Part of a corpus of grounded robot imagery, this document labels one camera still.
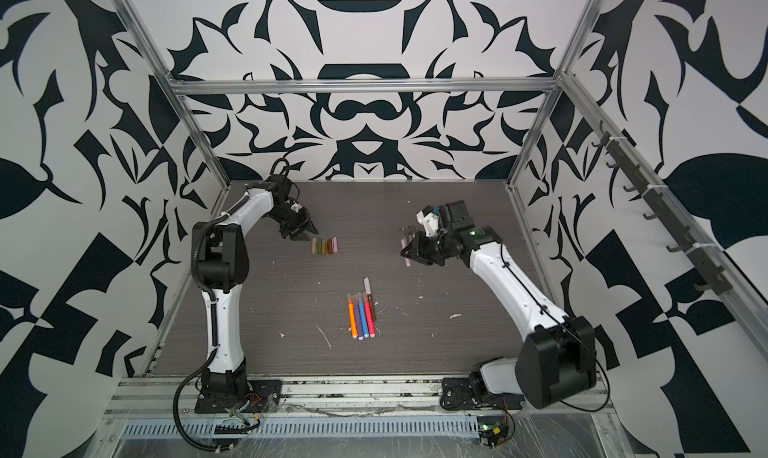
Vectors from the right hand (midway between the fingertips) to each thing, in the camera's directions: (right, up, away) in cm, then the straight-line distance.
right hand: (406, 249), depth 79 cm
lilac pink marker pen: (0, +1, +1) cm, 1 cm away
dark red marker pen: (-9, -18, +10) cm, 23 cm away
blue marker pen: (-12, -20, +8) cm, 24 cm away
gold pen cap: (-26, -2, +23) cm, 35 cm away
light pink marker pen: (-11, -13, +15) cm, 22 cm away
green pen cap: (-28, -2, +23) cm, 36 cm away
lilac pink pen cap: (-23, -1, +23) cm, 32 cm away
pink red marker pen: (-10, -20, +8) cm, 24 cm away
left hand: (-28, +5, +20) cm, 35 cm away
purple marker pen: (-13, -23, +6) cm, 27 cm away
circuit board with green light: (+19, -42, -8) cm, 47 cm away
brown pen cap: (-24, -2, +23) cm, 34 cm away
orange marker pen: (-14, -22, +6) cm, 27 cm away
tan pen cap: (-29, -1, +23) cm, 37 cm away
